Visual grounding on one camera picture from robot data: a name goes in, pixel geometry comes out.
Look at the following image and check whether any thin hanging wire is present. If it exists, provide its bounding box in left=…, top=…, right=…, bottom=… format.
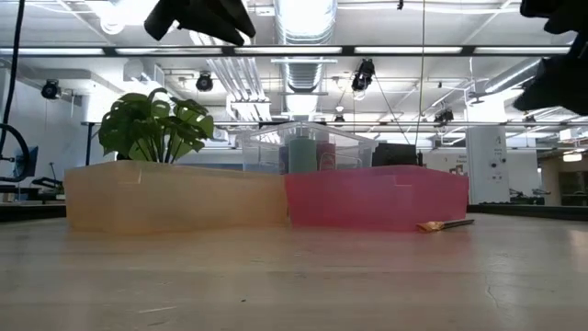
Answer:
left=414, top=0, right=427, bottom=147

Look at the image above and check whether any green plant white pot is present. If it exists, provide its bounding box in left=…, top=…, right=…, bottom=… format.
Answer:
left=97, top=86, right=216, bottom=165

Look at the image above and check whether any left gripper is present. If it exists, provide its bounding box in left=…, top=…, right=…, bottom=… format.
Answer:
left=143, top=0, right=257, bottom=46

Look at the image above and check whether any black box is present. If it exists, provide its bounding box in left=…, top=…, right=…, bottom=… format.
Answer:
left=370, top=143, right=424, bottom=167

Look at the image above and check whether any green paint bottle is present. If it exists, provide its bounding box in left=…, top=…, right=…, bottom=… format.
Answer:
left=288, top=136, right=318, bottom=175

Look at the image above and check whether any pink paint bottle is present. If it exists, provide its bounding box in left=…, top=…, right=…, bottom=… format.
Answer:
left=315, top=141, right=337, bottom=172

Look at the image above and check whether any pink plastic bin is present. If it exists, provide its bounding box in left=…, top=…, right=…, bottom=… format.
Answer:
left=283, top=165, right=470, bottom=233

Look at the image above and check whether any black ceiling spotlight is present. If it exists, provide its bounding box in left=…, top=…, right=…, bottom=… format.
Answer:
left=433, top=108, right=456, bottom=126
left=40, top=78, right=62, bottom=100
left=195, top=71, right=215, bottom=93
left=350, top=58, right=377, bottom=93

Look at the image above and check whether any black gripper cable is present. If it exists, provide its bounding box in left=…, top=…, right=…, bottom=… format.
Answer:
left=0, top=0, right=31, bottom=184

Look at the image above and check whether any clear plastic bin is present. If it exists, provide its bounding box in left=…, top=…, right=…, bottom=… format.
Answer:
left=236, top=121, right=380, bottom=176

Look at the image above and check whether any computer monitor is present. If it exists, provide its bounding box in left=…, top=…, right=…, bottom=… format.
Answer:
left=12, top=145, right=40, bottom=180

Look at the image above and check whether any white pillar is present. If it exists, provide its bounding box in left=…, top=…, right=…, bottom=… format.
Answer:
left=465, top=98, right=511, bottom=206

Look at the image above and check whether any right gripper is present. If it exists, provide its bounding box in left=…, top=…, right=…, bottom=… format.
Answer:
left=514, top=0, right=588, bottom=116

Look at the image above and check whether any blue paint bottle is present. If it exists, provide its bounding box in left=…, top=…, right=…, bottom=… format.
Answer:
left=277, top=145, right=290, bottom=175

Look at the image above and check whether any black paintbrush gold ferrule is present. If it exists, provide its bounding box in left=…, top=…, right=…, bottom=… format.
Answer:
left=416, top=218, right=476, bottom=234

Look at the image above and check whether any silver spiral ceiling duct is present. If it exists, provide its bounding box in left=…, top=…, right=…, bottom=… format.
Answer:
left=274, top=0, right=340, bottom=116

